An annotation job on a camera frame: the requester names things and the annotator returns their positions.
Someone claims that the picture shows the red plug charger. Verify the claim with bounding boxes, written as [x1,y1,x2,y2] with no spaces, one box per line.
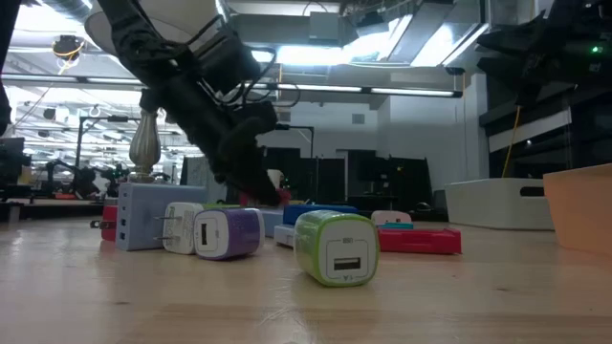
[90,204,120,243]

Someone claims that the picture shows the yellow hanging cable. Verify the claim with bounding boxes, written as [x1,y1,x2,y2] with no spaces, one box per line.
[500,104,522,179]

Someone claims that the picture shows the red object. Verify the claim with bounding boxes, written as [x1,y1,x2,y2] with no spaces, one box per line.
[238,187,294,207]

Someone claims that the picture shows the silver ventilation duct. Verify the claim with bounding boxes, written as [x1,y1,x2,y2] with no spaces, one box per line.
[386,13,492,68]

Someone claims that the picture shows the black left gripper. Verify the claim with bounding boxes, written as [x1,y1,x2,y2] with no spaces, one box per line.
[141,71,283,207]

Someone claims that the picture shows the grey ceiling box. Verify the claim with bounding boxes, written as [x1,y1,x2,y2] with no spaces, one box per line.
[308,11,341,42]

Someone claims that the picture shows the orange translucent plastic bin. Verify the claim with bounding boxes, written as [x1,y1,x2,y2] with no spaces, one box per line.
[542,162,612,257]

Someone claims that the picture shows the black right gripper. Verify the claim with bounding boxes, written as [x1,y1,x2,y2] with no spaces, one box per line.
[476,2,601,109]

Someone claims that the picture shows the large light blue charger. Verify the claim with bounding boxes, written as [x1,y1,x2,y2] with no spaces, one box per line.
[116,183,209,252]

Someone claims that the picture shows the white plastic storage bin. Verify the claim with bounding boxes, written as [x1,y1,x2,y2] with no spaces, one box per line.
[444,177,556,231]

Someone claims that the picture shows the white shade silver table lamp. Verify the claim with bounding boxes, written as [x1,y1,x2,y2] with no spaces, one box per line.
[84,0,226,185]

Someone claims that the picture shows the black ceiling dome device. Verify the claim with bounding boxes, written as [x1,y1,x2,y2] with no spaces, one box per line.
[51,34,86,62]

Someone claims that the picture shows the grey panel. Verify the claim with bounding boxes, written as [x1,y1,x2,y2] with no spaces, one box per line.
[180,156,216,187]

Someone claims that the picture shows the pink charger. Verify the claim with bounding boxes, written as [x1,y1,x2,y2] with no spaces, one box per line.
[370,209,413,226]

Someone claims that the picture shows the black curtain panels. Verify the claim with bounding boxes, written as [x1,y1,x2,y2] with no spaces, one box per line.
[260,147,434,211]

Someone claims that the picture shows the purple white USB charger cube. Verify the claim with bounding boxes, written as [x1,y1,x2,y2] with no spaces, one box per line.
[193,207,266,262]

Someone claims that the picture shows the green white USB charger cube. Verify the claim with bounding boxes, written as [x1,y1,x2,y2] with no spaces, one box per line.
[294,209,382,288]
[153,201,240,255]

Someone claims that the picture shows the dark background monitor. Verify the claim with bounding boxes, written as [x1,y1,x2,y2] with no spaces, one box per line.
[0,137,25,187]

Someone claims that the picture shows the long ceiling light bar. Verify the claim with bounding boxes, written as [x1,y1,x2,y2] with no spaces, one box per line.
[0,73,464,99]

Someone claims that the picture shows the black background robot arms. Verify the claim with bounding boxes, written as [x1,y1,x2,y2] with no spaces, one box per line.
[42,160,130,200]

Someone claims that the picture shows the black station frame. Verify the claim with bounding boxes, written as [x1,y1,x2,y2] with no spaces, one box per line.
[274,122,316,159]

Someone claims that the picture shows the black pole frame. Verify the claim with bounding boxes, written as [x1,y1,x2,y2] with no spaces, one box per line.
[74,114,142,183]

